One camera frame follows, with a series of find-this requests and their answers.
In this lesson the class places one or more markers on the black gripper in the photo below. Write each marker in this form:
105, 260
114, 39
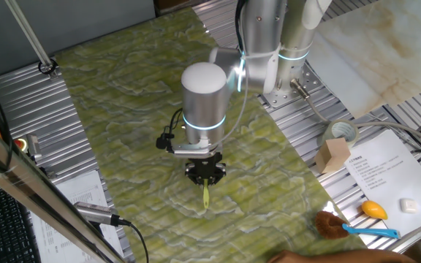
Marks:
206, 166

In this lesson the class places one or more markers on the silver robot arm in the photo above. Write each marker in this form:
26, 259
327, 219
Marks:
203, 109

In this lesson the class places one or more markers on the green marble pattern mat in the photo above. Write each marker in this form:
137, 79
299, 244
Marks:
141, 91

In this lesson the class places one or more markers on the printed table paper sheet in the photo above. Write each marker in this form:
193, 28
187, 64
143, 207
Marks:
82, 190

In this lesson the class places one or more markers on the beige tape roll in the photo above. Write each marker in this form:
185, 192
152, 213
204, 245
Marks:
326, 133

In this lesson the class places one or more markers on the wooden block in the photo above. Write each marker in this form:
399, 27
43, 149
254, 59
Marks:
333, 155

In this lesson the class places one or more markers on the yellow toy mango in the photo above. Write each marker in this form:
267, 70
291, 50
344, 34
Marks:
374, 210

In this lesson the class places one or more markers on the white instruction paper sheet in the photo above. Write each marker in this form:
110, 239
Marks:
389, 175

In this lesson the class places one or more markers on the emergency stop button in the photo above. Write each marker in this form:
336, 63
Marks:
21, 144

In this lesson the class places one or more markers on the small white case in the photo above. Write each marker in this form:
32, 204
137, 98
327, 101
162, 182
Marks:
409, 205

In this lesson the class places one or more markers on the black keyboard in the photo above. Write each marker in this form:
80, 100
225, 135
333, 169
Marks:
2, 226

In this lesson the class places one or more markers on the white marble pattern board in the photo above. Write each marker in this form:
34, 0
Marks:
378, 47

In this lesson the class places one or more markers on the thin aluminium rod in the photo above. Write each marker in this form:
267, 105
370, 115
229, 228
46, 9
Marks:
27, 34

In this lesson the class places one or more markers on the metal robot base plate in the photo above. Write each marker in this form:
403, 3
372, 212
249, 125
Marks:
280, 98

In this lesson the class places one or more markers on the silver ribbed camera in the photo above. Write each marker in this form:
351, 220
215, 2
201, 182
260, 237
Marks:
93, 212

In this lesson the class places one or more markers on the metal frame bar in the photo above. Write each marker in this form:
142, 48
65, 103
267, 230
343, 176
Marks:
31, 182

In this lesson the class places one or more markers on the grey metal bracket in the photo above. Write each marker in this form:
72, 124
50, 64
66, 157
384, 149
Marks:
33, 146

